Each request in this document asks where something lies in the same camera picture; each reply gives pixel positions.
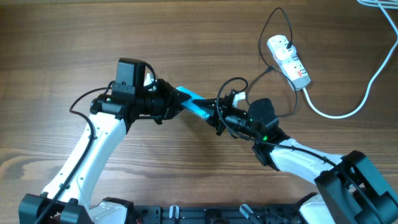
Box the blue screen smartphone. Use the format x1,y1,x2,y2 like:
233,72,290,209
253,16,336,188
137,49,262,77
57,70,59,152
176,86,210,121

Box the black charger cable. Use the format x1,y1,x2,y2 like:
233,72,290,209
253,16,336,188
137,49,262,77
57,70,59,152
245,7,299,118

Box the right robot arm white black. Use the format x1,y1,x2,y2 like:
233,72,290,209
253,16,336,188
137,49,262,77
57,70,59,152
194,93,397,223

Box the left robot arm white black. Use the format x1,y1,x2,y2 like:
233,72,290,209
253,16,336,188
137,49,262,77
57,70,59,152
19,58,191,223

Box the white power strip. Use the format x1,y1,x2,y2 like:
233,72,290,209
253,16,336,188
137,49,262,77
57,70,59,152
267,35,311,90

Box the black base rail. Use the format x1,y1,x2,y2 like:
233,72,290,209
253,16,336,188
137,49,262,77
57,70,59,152
134,204,306,224

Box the white power strip cord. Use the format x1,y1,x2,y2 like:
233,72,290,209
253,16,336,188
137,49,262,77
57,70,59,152
302,0,398,120

